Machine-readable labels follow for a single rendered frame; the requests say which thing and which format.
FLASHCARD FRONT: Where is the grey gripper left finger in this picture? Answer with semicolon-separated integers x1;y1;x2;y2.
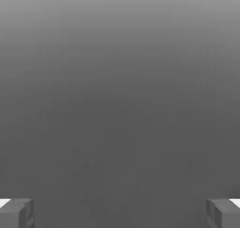
0;198;36;228

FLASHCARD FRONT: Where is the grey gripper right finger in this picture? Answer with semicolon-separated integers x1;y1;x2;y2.
205;198;240;228

